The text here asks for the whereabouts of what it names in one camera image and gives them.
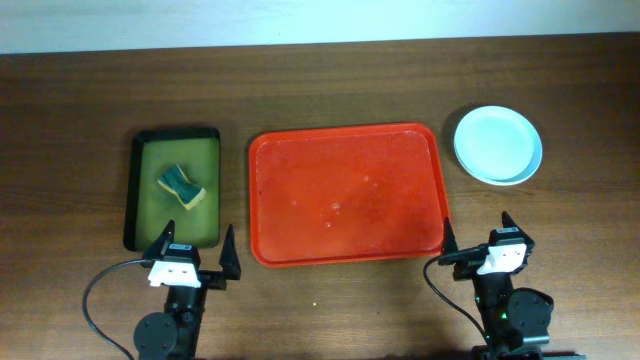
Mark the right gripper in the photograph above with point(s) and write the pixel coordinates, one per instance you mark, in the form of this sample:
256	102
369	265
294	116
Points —
464	263

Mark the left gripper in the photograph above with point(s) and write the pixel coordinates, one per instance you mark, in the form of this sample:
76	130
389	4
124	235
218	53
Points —
210	279

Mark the green and yellow sponge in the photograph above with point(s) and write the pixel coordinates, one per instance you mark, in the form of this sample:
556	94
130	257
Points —
175	181

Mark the light blue plate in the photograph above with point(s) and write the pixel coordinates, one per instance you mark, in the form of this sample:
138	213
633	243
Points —
498	146

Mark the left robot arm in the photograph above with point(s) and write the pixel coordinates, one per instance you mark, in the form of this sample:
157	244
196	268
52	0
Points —
173	333

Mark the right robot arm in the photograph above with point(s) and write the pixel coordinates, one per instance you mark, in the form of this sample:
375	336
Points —
515	321

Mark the black tray with green liquid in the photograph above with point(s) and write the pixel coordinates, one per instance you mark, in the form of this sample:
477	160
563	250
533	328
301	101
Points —
149	207

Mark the red plastic tray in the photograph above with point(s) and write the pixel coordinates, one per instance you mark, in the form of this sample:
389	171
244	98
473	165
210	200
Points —
346	194

